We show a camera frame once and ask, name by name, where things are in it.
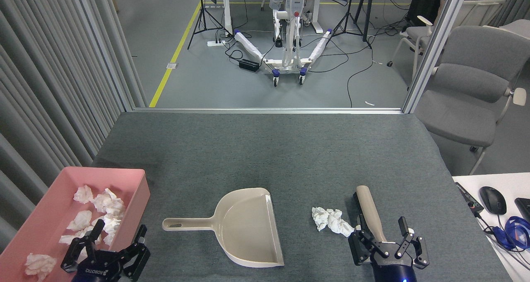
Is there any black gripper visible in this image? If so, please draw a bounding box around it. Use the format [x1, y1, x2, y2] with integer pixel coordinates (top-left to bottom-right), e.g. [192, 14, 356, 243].
[348, 214, 430, 282]
[61, 219, 151, 282]

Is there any beige brush with black bristles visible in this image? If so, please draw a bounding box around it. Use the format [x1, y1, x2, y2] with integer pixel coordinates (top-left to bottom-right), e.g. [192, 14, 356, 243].
[353, 186, 388, 244]

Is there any white paper wad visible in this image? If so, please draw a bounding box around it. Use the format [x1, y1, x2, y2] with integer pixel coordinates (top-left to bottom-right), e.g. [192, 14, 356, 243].
[74, 186, 94, 204]
[66, 210, 93, 231]
[311, 207, 355, 238]
[104, 188, 125, 216]
[24, 253, 57, 282]
[92, 193, 111, 213]
[59, 226, 102, 249]
[92, 215, 121, 246]

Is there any beige plastic dustpan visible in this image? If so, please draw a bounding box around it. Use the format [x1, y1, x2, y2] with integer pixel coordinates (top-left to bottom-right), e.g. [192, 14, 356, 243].
[161, 188, 285, 268]

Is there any pink plastic bin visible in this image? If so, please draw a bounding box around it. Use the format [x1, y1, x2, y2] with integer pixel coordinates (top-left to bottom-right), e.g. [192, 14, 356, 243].
[0, 167, 151, 282]

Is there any black labelled device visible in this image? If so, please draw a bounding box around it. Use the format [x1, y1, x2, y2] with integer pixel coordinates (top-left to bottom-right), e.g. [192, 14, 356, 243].
[455, 182, 484, 216]

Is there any black computer mouse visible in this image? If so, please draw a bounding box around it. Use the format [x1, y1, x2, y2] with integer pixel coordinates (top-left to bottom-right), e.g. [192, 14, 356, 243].
[479, 186, 507, 215]

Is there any white side table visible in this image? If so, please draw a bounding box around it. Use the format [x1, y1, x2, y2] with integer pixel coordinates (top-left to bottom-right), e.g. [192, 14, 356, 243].
[452, 173, 530, 282]

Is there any grey padded chair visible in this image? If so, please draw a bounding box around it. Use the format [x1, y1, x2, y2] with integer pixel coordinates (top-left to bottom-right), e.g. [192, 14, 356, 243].
[414, 25, 530, 176]

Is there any grey pleated curtain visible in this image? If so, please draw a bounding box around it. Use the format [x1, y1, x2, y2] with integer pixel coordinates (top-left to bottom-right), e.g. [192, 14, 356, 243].
[0, 0, 147, 251]

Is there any grey chair with white armrest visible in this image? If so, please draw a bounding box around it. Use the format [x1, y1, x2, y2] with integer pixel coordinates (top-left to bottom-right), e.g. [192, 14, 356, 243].
[387, 15, 435, 84]

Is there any black vertical stand pole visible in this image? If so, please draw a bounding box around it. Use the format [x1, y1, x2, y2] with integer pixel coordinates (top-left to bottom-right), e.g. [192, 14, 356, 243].
[362, 0, 376, 42]

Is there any white stand on wheels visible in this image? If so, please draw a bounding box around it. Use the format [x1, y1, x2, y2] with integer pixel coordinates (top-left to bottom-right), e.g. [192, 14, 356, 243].
[233, 0, 334, 87]

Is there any black tripod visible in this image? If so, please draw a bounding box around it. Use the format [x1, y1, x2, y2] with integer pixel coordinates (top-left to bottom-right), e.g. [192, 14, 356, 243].
[187, 0, 232, 50]
[331, 0, 372, 48]

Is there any blue lanyard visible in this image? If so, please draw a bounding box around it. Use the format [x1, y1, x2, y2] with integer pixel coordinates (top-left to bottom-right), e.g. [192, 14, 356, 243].
[493, 216, 530, 251]

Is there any black floor cable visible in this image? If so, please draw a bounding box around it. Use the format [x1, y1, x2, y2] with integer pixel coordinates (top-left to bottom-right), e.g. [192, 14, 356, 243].
[302, 34, 374, 108]

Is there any silver aluminium rail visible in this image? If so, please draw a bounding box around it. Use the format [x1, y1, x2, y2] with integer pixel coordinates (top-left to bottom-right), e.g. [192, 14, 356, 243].
[132, 107, 404, 115]

